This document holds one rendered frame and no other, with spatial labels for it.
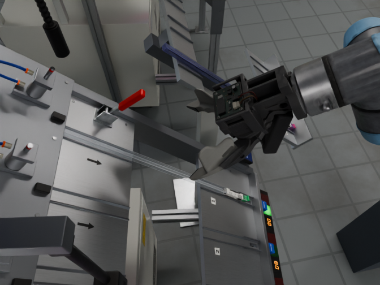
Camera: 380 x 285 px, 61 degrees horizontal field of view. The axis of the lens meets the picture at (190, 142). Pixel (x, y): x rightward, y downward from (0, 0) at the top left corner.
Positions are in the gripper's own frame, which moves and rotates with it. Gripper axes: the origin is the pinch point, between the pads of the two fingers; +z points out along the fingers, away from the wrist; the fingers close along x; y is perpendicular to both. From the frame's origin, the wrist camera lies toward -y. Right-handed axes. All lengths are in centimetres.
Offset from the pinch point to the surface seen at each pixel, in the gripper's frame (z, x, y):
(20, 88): 11.0, 0.4, 25.3
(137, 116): 10.8, -9.0, 2.2
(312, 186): 0, -35, -121
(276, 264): 1.4, 14.0, -42.2
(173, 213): 42, -12, -57
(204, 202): 7.0, 4.1, -16.9
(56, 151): 10.1, 7.4, 18.6
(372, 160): -30, -49, -139
